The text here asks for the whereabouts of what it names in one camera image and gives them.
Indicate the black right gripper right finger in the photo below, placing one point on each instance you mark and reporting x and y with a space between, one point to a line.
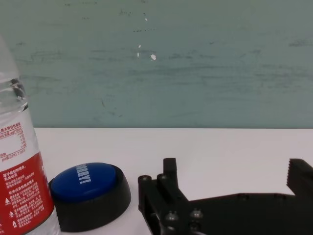
300 176

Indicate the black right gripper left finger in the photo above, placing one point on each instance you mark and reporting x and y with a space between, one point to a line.
159 195

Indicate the blue push button black base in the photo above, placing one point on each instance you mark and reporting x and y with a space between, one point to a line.
85 186

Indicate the clear water bottle red cap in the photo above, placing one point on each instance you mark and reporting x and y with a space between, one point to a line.
17 171

